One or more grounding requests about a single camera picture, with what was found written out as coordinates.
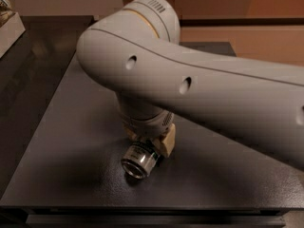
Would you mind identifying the white green 7up can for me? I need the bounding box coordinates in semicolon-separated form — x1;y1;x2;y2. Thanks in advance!
121;140;160;180

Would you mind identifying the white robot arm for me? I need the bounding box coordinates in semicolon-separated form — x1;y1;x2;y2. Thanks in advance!
77;0;304;168

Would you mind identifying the dark side counter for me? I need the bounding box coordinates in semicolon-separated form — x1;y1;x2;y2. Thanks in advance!
0;15;93;197

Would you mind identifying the white box on counter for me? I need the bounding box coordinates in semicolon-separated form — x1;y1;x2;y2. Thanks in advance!
0;0;26;58

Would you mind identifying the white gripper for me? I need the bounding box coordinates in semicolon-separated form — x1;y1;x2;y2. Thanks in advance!
116;93;176;158

